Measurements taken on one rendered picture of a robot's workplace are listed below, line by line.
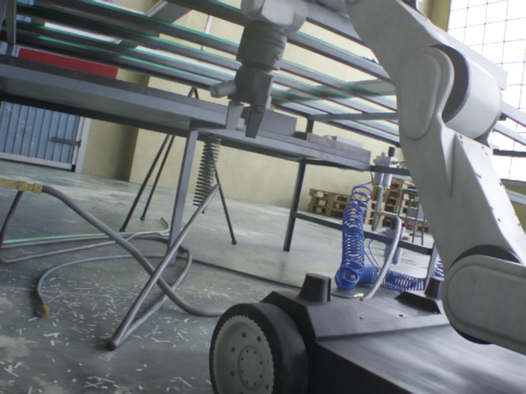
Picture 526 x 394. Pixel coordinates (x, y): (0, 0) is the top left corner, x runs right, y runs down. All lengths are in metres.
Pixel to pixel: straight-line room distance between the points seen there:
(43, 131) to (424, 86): 6.94
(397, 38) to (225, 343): 0.62
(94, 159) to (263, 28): 6.81
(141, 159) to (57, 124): 1.42
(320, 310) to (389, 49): 0.49
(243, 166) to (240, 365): 7.79
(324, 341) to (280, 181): 8.23
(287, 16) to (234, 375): 0.65
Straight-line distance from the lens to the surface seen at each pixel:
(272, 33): 0.90
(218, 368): 0.78
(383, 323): 0.80
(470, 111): 0.79
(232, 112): 0.97
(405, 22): 0.91
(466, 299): 0.67
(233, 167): 8.37
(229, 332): 0.75
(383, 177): 2.33
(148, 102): 1.37
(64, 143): 7.47
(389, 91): 2.06
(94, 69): 1.42
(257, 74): 0.89
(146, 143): 7.38
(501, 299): 0.64
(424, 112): 0.75
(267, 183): 8.73
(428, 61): 0.77
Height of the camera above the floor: 0.38
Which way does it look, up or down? 3 degrees down
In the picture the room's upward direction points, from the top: 11 degrees clockwise
